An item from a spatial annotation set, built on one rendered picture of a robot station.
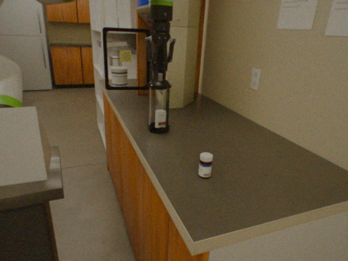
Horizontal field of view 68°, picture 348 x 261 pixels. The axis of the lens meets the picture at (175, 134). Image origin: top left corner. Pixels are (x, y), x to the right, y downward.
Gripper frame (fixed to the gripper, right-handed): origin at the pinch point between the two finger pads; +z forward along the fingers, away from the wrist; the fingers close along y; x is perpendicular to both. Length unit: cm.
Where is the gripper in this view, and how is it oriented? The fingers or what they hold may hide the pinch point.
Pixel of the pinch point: (159, 71)
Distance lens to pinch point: 118.3
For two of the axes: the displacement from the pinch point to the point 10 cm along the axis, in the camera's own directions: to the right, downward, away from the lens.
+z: -0.5, 9.3, 3.8
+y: -9.3, 1.0, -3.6
